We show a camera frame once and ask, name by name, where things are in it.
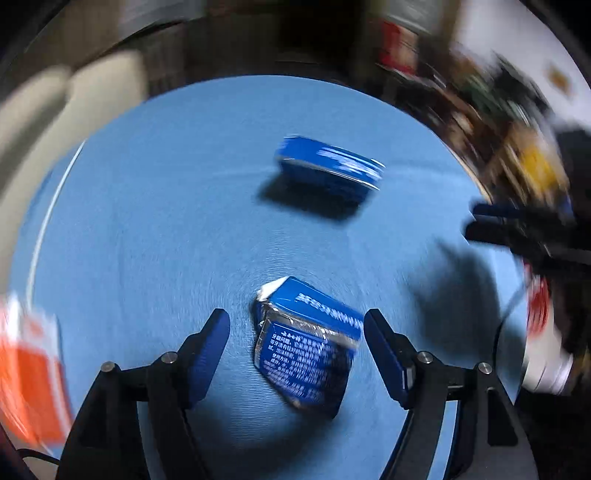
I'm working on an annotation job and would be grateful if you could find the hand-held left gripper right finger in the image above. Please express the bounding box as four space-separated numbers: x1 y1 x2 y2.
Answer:
364 309 541 480

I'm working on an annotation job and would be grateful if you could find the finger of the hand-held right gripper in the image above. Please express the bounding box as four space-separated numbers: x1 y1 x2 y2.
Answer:
464 220 557 254
473 203 571 224

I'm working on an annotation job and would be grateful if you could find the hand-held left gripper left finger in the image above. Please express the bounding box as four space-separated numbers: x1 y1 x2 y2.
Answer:
55 308 230 480

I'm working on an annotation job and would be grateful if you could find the crushed blue cardboard box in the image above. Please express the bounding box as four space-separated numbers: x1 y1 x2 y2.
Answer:
252 276 365 420

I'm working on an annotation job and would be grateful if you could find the red white paper bag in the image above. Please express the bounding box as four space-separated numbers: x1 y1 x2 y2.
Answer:
522 272 575 395

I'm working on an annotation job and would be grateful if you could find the cluttered shelf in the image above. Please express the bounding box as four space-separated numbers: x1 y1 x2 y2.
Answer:
418 41 573 208

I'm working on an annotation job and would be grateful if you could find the orange white cardboard box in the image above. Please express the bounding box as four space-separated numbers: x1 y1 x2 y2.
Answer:
0 295 75 446

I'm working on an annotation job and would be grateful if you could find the beige leather sofa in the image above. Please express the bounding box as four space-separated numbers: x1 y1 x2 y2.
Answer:
0 48 148 232

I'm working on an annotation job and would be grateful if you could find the black cable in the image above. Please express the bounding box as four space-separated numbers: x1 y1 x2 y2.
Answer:
18 447 61 468

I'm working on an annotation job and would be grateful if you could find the red wall hanging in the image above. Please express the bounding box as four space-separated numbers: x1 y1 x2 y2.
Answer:
379 21 419 75

